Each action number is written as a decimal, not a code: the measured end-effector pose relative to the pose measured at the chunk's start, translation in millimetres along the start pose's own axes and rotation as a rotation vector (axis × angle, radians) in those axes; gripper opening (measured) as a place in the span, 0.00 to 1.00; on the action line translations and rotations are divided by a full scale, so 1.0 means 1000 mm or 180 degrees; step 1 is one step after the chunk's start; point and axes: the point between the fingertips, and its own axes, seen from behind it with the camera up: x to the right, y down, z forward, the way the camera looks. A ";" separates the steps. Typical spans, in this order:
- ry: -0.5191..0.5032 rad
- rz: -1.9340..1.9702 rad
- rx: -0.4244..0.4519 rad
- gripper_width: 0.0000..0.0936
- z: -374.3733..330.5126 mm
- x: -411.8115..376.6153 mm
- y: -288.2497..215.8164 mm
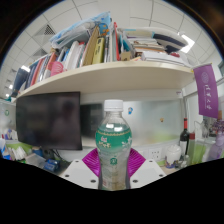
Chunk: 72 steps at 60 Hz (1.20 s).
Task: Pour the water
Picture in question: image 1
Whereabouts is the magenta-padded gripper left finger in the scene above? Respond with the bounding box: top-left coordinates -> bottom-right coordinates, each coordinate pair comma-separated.
61,148 -> 101,190

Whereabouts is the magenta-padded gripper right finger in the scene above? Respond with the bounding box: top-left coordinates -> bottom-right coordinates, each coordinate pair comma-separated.
127,148 -> 167,189

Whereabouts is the clear green-labelled drink bottle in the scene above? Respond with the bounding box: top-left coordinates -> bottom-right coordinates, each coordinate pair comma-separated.
95,99 -> 133,191

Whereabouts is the purple translucent water bottle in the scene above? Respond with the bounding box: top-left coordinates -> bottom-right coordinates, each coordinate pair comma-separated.
208,129 -> 224,161

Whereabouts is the small blue box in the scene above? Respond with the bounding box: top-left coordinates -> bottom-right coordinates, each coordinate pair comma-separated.
43,159 -> 61,173

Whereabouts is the white lidded jar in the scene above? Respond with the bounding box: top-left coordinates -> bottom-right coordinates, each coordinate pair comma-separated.
165,144 -> 183,169

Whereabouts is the clear plastic container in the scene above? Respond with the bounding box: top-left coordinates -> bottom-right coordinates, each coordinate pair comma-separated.
24,152 -> 46,168

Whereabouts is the dark wine bottle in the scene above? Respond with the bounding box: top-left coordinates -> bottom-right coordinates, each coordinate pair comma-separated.
179,117 -> 191,158

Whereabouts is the black computer monitor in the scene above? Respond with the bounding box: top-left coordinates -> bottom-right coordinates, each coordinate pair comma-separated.
15,91 -> 83,151

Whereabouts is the purple hanging banner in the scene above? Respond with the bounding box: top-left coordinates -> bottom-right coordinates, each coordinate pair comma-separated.
193,63 -> 220,119

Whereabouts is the white wall outlet row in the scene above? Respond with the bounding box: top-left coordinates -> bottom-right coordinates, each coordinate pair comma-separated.
139,148 -> 163,161

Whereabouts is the wall shelf with books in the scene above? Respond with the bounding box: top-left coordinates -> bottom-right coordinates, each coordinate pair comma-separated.
9,11 -> 196,99

